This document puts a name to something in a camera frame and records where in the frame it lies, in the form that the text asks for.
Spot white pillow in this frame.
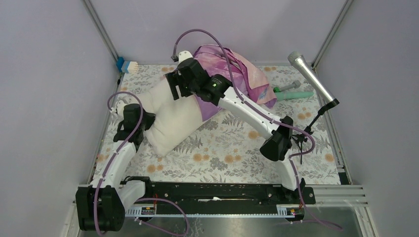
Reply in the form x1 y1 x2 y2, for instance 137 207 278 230
137 79 220 156

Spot pink purple pillowcase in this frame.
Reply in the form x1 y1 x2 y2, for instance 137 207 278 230
193 44 277 109

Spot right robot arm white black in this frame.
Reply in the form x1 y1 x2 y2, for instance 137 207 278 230
166 56 303 203

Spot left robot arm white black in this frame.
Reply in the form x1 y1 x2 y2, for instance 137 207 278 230
75 104 155 235

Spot blue white block toy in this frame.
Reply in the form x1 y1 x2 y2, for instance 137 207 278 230
116 57 139 74

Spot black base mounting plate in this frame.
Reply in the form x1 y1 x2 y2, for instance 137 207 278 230
137 182 316 211

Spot floral table cloth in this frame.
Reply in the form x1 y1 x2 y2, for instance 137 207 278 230
93 65 341 185

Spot green toy flashlight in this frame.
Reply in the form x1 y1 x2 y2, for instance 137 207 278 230
273 80 314 101

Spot silver microphone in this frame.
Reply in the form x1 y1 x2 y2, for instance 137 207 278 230
288 51 340 111

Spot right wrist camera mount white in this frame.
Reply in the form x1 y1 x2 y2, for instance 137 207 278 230
171 50 193 64

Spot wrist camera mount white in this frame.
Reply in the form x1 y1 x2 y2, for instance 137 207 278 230
109 100 128 117
171 50 193 64

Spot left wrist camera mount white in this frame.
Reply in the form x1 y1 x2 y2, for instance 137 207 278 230
109 100 128 117

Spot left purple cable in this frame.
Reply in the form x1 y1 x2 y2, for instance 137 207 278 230
93 91 191 237

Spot white slotted cable duct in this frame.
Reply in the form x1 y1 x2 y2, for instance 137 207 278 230
125 203 295 218

